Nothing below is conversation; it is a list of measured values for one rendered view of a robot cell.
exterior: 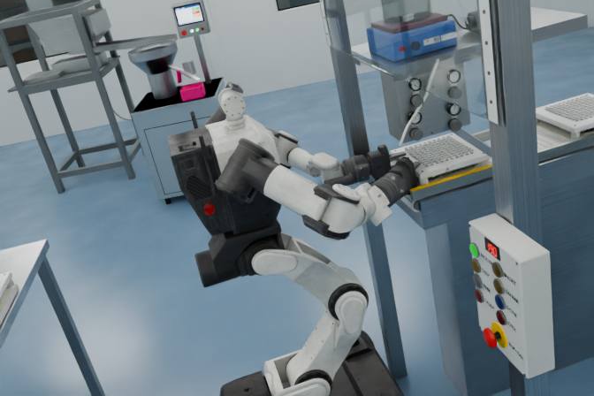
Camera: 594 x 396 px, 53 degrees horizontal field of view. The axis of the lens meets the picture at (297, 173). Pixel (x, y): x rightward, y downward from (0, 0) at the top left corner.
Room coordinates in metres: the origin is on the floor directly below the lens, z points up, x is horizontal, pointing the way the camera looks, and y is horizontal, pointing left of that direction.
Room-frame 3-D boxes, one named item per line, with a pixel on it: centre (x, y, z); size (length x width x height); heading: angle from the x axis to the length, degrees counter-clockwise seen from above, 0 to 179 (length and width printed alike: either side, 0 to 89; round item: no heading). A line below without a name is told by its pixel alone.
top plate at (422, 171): (1.82, -0.47, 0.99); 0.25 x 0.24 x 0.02; 10
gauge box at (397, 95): (1.69, -0.42, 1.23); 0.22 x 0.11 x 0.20; 100
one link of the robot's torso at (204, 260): (1.71, 0.24, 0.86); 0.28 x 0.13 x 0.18; 100
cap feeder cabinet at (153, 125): (4.46, 0.74, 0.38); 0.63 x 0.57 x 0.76; 86
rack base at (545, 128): (1.92, -1.01, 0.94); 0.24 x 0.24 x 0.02; 10
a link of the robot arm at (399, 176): (1.68, -0.30, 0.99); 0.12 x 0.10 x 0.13; 132
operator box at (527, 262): (0.94, -0.35, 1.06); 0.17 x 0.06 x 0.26; 10
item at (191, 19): (4.59, 0.52, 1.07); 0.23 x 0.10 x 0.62; 86
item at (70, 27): (5.05, 1.46, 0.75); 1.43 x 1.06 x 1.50; 86
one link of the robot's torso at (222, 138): (1.71, 0.20, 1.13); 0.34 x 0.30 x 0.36; 10
